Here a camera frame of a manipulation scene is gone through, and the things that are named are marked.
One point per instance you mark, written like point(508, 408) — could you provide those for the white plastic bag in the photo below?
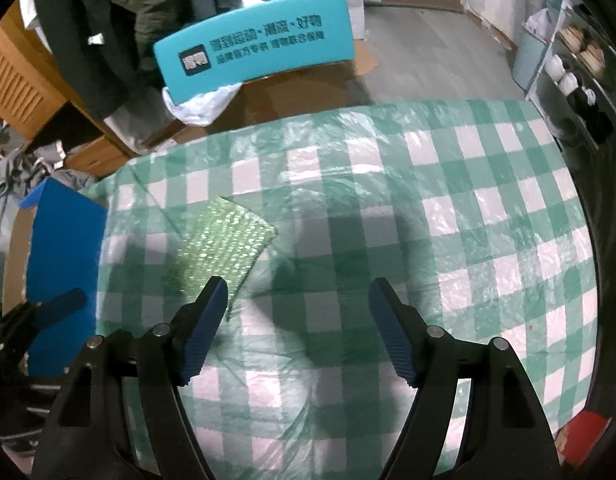
point(197, 107)

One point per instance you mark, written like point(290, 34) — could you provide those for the brown wooden bench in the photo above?
point(298, 97)

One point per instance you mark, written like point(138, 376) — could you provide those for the olive hanging jacket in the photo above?
point(152, 0)

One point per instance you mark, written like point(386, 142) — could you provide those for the white shoe rack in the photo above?
point(563, 15)

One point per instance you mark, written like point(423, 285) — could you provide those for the pair of white shoes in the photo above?
point(563, 75)

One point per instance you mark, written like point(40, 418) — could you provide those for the wooden louvered cabinet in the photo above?
point(17, 90)

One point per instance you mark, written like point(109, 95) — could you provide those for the pair of black shoes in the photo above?
point(595, 115)

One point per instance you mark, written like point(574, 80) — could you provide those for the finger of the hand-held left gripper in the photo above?
point(67, 301)

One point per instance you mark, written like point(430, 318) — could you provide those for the flat cardboard piece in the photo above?
point(365, 57)

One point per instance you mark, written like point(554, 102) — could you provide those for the red box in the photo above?
point(585, 435)

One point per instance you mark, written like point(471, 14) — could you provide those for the pair of beige shoes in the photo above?
point(585, 45)

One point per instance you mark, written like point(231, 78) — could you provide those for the blue cardboard box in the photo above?
point(62, 240)

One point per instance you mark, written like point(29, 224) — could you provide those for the teal printed cardboard box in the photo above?
point(298, 62)

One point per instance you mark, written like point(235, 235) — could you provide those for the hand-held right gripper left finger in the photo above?
point(202, 335)

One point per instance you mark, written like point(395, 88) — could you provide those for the green checkered tablecloth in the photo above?
point(488, 260)

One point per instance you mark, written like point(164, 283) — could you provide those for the dark hanging jacket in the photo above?
point(92, 50)

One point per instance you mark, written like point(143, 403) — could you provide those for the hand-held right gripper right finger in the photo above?
point(395, 332)

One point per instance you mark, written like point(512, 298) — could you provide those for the light blue bin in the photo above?
point(530, 62)

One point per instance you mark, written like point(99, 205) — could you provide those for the pile of grey clothes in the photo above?
point(32, 170)

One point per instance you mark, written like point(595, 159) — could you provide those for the small white bag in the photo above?
point(542, 22)

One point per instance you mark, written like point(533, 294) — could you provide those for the green bubble wrap sheet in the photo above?
point(227, 240)

